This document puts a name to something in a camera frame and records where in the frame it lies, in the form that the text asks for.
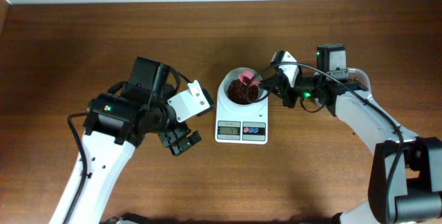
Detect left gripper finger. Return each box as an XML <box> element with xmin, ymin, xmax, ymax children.
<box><xmin>197</xmin><ymin>88</ymin><xmax>214</xmax><ymax>117</ymax></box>
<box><xmin>170</xmin><ymin>131</ymin><xmax>202</xmax><ymax>156</ymax></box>

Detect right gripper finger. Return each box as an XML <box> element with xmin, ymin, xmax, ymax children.
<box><xmin>260</xmin><ymin>86</ymin><xmax>282</xmax><ymax>97</ymax></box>
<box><xmin>259</xmin><ymin>74</ymin><xmax>278</xmax><ymax>88</ymax></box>

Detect pink measuring scoop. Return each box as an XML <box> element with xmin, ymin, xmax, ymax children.
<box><xmin>239</xmin><ymin>71</ymin><xmax>260</xmax><ymax>86</ymax></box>

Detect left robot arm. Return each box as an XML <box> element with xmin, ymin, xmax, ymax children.
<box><xmin>50</xmin><ymin>57</ymin><xmax>213</xmax><ymax>223</ymax></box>

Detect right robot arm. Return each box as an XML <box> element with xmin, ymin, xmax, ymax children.
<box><xmin>260</xmin><ymin>44</ymin><xmax>441</xmax><ymax>224</ymax></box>

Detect white digital kitchen scale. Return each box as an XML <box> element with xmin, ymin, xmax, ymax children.
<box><xmin>215</xmin><ymin>80</ymin><xmax>269</xmax><ymax>144</ymax></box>

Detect white round bowl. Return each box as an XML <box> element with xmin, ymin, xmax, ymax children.
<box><xmin>223</xmin><ymin>68</ymin><xmax>265</xmax><ymax>105</ymax></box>

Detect red beans in bowl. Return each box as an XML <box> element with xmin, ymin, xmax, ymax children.
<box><xmin>227</xmin><ymin>79</ymin><xmax>259</xmax><ymax>105</ymax></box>

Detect clear plastic bean container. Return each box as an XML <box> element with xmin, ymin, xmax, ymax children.
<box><xmin>312</xmin><ymin>66</ymin><xmax>372</xmax><ymax>109</ymax></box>

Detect right black cable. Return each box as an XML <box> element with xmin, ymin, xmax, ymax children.
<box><xmin>244</xmin><ymin>62</ymin><xmax>405</xmax><ymax>224</ymax></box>

